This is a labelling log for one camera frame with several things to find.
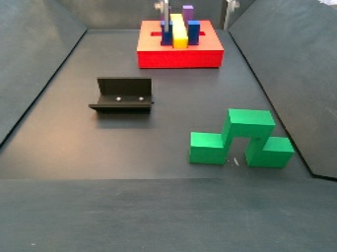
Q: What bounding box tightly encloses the green stepped arch block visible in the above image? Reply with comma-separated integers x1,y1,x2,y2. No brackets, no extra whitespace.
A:
191,108,296,168

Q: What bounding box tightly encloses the red board base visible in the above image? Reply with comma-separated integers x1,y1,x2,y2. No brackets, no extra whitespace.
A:
137,21,224,69

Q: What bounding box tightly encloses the blue block left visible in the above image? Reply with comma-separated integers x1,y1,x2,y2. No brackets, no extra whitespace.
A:
189,21,201,45

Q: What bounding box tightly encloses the blue block right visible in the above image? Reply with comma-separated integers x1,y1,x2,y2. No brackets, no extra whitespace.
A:
161,21,173,45

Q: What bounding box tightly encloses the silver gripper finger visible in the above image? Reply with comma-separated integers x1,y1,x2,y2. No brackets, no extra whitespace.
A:
224,0,240,29
154,0,170,32

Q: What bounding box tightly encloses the yellow long bar block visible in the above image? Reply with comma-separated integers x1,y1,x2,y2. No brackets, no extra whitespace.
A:
170,14,189,49

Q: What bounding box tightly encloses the black angled bracket stand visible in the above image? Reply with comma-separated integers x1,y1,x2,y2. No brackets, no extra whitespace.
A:
89,77,153,113

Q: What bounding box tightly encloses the blue block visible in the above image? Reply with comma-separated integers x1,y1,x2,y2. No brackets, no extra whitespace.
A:
161,21,173,45
189,21,201,45

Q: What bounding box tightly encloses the purple block left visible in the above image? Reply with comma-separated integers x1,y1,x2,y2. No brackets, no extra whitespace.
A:
183,5,195,22

